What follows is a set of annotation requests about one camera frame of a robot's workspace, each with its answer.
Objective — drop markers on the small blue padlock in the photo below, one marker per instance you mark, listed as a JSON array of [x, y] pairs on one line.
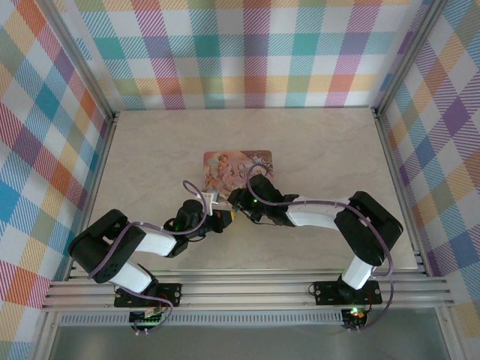
[[234, 208]]

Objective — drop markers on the pink decorated box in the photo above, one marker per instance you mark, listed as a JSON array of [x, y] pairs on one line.
[[232, 168]]

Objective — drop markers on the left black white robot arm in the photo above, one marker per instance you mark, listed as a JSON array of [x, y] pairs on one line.
[[105, 247]]

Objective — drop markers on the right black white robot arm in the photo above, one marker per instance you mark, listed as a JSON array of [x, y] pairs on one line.
[[369, 228]]

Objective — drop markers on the aluminium mounting rails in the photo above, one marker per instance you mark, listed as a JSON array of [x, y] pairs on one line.
[[243, 288]]

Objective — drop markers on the left controller board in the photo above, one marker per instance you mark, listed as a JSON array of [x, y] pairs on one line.
[[147, 320]]

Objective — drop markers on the controller board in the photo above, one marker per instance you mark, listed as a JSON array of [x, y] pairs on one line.
[[354, 317], [147, 320]]

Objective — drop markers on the right controller board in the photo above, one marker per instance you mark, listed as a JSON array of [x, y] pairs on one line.
[[354, 317]]

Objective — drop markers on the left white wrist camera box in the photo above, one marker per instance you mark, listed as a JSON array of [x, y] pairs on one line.
[[210, 198]]

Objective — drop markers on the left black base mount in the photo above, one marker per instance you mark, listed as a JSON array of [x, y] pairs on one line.
[[168, 292]]

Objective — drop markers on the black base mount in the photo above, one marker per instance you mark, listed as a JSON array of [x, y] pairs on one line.
[[326, 292], [168, 292]]

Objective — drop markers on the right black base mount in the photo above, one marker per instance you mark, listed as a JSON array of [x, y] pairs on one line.
[[326, 292]]

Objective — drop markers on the aluminium frame post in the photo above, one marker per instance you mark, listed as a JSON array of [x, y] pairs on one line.
[[410, 56], [80, 63]]

